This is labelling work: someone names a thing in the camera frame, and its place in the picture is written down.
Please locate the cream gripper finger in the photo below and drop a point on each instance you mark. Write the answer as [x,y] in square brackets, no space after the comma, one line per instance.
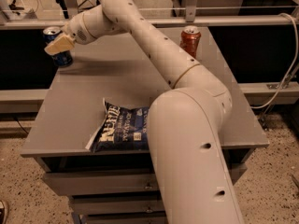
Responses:
[60,43]

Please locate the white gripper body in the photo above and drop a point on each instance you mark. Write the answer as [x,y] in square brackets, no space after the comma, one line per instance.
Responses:
[76,29]

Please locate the blue pepsi can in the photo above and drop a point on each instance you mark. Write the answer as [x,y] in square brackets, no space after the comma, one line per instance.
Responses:
[62,59]

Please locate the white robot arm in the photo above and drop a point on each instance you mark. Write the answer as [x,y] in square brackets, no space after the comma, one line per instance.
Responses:
[183,123]

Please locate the blue chip bag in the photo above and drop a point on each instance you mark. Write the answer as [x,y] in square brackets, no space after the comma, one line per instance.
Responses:
[122,129]

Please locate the orange soda can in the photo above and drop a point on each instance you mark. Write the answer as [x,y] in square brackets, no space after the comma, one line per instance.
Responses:
[189,39]

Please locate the grey drawer cabinet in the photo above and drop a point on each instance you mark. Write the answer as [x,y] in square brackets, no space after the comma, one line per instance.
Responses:
[120,187]

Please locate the shoe tip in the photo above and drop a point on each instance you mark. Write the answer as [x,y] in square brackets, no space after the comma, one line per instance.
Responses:
[3,212]

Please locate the metal railing frame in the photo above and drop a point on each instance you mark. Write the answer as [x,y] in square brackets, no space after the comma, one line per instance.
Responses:
[33,14]

